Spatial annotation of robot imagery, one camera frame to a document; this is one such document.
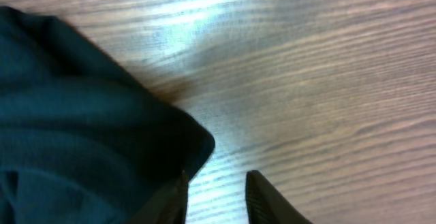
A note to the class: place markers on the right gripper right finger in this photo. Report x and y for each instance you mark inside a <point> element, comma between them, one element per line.
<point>265,204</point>

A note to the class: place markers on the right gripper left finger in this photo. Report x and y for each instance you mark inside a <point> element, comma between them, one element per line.
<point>167,206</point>

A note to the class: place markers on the black t-shirt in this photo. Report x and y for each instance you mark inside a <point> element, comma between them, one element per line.
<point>81,140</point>

